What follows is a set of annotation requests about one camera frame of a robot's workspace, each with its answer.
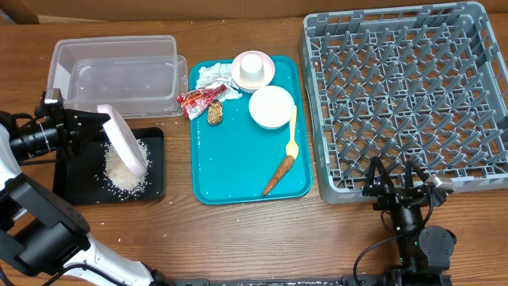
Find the pile of white rice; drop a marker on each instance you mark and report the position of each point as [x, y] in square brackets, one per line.
[119, 180]

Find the crumpled white tissue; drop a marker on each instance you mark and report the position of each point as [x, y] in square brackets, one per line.
[217, 75]

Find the brown meat patty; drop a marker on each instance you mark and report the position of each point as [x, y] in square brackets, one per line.
[215, 113]

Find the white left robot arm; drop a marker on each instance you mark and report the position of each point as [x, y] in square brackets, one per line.
[41, 232]

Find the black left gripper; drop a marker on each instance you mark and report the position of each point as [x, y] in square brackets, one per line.
[77, 129]

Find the yellow plastic spoon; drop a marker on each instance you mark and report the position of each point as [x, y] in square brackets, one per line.
[292, 148]

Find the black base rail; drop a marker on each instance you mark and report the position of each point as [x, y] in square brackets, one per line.
[347, 280]

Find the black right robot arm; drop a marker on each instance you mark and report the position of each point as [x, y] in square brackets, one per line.
[424, 251]

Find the grey dish rack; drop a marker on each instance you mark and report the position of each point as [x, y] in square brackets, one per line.
[426, 84]

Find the clear plastic storage bin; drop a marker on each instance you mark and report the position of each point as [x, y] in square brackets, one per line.
[140, 76]

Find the red snack wrapper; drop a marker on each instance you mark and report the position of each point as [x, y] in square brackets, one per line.
[195, 102]

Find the teal serving tray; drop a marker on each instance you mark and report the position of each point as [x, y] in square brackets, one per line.
[233, 161]

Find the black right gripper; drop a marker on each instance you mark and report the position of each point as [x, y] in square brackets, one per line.
[400, 195]

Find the brown carrot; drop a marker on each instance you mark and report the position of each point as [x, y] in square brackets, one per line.
[280, 172]

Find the white upturned cup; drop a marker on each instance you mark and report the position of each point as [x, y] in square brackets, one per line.
[252, 67]

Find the black plastic tray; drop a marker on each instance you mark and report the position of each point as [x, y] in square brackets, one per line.
[83, 180]

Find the white bowl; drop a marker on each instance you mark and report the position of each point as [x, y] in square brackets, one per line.
[271, 107]

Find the white round plate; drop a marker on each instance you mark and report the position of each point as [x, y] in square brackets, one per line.
[123, 141]

